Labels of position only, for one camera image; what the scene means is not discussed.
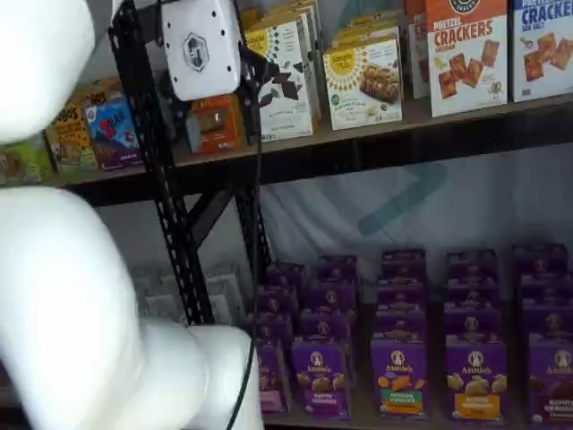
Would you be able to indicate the purple Annie's box brown patch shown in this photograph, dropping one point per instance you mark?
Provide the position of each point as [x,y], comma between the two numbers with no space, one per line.
[539,260]
[548,320]
[553,380]
[544,289]

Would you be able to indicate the black metal shelving rack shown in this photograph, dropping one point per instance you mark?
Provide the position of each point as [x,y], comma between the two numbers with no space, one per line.
[403,148]
[116,195]

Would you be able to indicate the green Bobo's snack box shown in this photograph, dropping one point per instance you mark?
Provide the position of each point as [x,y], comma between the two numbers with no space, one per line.
[27,165]

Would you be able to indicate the purple Annie's box yellow patch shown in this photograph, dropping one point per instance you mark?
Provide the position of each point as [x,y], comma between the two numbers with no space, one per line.
[472,264]
[472,293]
[476,380]
[472,324]

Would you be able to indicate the white patterned pantry box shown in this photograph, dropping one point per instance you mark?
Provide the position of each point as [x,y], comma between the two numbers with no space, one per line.
[228,309]
[224,282]

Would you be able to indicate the purple Annie's box violet patch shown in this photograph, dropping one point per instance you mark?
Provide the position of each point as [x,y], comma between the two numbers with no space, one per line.
[331,295]
[336,269]
[320,380]
[324,327]

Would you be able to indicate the blue sea salt crackers box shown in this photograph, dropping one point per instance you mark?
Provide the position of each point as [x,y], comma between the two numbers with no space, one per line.
[544,54]

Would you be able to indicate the orange Bobo's snack box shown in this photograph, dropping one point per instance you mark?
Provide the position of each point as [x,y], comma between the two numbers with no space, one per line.
[74,143]
[103,89]

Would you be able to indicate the Simple Mills sweet thins box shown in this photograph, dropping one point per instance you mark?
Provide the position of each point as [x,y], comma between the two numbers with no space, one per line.
[286,18]
[295,5]
[291,116]

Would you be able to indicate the white backdrop sheet teal logo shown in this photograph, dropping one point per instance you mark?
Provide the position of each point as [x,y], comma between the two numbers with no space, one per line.
[313,215]

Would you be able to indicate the purple Annie's box green patch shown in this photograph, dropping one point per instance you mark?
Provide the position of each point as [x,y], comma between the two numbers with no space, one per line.
[398,380]
[400,324]
[403,264]
[403,293]

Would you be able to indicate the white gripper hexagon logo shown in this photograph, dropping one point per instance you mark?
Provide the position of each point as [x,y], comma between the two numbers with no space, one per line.
[201,49]

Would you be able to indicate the orange cracker box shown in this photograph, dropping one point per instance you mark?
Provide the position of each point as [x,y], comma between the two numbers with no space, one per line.
[250,20]
[219,130]

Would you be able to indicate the Simple Mills yellow bars box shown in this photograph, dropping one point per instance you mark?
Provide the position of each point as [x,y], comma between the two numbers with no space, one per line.
[371,20]
[367,36]
[362,89]

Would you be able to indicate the orange cheddar pretzel crackers box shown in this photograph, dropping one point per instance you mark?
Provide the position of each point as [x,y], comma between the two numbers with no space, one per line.
[467,67]
[416,54]

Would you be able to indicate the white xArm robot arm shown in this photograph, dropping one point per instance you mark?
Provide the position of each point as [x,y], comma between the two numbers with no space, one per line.
[67,291]

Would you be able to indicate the blue Zbar snack box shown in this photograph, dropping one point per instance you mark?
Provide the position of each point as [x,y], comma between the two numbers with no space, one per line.
[112,134]

